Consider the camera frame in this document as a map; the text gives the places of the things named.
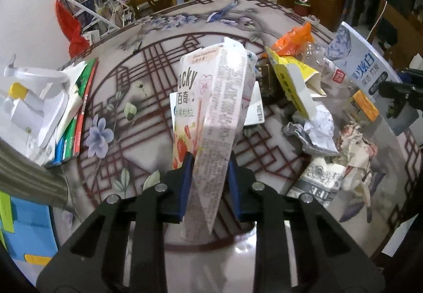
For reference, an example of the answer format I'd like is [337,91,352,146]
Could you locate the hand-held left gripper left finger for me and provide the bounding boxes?
[36,152,195,293]

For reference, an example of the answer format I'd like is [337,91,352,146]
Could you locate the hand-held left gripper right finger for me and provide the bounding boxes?
[226,150,387,293]

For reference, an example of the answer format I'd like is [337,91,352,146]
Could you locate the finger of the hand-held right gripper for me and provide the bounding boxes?
[396,67,423,82]
[378,80,423,109]

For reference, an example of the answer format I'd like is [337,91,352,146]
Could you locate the blue white toothpaste box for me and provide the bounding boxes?
[325,21,421,136]

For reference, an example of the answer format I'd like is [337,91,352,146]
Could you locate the pink snack box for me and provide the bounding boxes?
[172,37,257,244]

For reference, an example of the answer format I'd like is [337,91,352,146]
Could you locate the yellow carton box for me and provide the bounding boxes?
[264,45,327,122]

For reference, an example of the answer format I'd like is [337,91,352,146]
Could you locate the orange plastic bag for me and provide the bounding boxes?
[271,22,314,57]

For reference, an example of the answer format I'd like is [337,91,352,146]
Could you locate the small orange box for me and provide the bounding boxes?
[350,90,379,122]

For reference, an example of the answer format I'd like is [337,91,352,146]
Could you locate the dark wooden chair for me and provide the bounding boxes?
[364,0,423,73]

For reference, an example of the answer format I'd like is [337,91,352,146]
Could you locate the black white patterned packet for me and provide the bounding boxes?
[286,157,346,208]

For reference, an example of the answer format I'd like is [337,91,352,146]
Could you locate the crumpled floral paper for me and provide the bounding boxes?
[331,123,379,224]

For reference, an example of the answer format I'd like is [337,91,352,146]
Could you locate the white blue carton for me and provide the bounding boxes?
[169,82,265,130]

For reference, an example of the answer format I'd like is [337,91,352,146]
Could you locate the clear plastic bottle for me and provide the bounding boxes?
[302,42,348,85]

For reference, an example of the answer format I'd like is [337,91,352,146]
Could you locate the crumpled silver wrapper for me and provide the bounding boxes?
[283,105,338,155]

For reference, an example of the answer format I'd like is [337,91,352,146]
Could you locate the dark brown box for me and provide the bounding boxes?
[255,63,282,105]

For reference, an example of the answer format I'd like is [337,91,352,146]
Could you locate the red book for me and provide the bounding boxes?
[73,60,100,159]

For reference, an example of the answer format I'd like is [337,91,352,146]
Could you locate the stack of colourful books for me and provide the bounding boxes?
[44,59,98,168]

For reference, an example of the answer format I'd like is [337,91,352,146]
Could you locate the red pot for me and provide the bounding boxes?
[293,0,312,17]

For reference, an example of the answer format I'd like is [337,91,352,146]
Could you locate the grey ribbed panel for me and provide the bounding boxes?
[0,139,69,208]

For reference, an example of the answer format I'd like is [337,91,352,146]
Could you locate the colourful foam mat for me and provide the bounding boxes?
[0,190,61,268]

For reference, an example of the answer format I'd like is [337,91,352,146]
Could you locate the white desk lamp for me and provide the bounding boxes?
[0,54,87,149]

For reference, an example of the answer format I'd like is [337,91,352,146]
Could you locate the white book rack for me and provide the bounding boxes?
[58,0,133,40]

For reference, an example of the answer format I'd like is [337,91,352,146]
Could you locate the red bag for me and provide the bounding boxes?
[56,0,92,58]

